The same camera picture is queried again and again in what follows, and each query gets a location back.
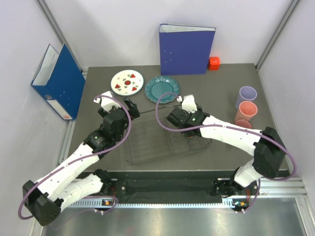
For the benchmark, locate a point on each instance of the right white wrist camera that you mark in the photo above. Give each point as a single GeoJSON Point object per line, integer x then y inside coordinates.
{"type": "Point", "coordinates": [188, 103]}

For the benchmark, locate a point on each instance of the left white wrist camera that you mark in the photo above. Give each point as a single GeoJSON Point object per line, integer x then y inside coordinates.
{"type": "Point", "coordinates": [106, 101]}

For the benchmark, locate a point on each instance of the black wire dish rack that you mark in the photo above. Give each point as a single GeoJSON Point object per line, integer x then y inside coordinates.
{"type": "Point", "coordinates": [148, 141]}

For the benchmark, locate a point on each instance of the small red box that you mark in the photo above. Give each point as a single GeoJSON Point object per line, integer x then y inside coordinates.
{"type": "Point", "coordinates": [214, 63]}

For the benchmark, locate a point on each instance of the purple-blue binder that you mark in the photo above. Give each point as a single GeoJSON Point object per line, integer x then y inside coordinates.
{"type": "Point", "coordinates": [184, 50]}

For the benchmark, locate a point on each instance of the lavender plastic cup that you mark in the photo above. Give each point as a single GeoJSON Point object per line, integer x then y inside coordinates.
{"type": "Point", "coordinates": [246, 93]}

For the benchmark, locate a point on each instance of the teal plate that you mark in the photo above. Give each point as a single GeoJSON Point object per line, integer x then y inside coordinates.
{"type": "Point", "coordinates": [160, 85]}

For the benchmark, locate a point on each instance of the pink plastic cup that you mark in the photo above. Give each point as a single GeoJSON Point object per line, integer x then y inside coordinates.
{"type": "Point", "coordinates": [246, 110]}

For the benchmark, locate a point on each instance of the pink patterned mug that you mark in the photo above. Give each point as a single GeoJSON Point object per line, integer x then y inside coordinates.
{"type": "Point", "coordinates": [243, 123]}

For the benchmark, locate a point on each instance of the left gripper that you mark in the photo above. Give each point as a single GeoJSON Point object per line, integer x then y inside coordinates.
{"type": "Point", "coordinates": [133, 111]}

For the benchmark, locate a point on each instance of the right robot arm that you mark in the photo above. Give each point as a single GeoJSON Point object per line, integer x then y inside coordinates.
{"type": "Point", "coordinates": [262, 145]}

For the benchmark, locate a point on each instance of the blue lever arch binder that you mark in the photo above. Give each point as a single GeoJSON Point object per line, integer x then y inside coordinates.
{"type": "Point", "coordinates": [60, 82]}

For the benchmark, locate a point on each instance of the watermelon pattern plate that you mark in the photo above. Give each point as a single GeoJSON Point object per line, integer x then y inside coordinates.
{"type": "Point", "coordinates": [127, 82]}

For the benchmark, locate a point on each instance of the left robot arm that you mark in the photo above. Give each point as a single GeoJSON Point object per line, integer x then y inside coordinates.
{"type": "Point", "coordinates": [47, 197]}

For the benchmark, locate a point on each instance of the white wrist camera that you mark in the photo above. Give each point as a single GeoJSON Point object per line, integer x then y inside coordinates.
{"type": "Point", "coordinates": [106, 101]}
{"type": "Point", "coordinates": [188, 103]}

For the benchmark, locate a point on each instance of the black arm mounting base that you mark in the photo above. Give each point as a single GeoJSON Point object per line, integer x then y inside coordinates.
{"type": "Point", "coordinates": [166, 187]}

